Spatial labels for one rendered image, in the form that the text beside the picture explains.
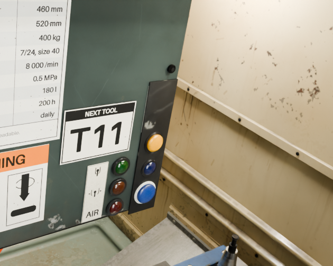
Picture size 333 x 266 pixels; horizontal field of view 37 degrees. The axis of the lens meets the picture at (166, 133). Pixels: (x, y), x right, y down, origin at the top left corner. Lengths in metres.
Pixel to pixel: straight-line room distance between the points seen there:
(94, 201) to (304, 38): 0.84
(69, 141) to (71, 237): 1.59
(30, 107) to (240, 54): 1.02
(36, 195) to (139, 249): 1.24
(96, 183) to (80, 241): 1.51
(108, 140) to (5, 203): 0.14
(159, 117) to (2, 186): 0.21
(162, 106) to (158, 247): 1.21
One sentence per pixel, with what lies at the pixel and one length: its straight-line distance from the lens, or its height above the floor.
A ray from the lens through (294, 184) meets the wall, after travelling 1.44.
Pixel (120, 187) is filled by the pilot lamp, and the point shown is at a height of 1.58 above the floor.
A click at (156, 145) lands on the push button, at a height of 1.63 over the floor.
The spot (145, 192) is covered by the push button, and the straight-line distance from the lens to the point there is 0.69.
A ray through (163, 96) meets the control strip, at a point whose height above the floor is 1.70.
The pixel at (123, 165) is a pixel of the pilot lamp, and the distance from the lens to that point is 0.64.
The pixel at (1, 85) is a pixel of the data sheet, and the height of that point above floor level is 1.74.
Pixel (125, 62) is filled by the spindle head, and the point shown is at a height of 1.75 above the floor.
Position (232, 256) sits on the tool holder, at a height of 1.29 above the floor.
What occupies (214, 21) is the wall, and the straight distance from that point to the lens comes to 1.56.
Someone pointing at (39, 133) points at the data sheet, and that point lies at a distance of 0.56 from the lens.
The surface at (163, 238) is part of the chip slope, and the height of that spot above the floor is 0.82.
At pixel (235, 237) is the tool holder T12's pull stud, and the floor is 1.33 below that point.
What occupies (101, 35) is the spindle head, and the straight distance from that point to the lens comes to 0.55.
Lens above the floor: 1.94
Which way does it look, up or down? 26 degrees down
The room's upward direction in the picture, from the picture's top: 11 degrees clockwise
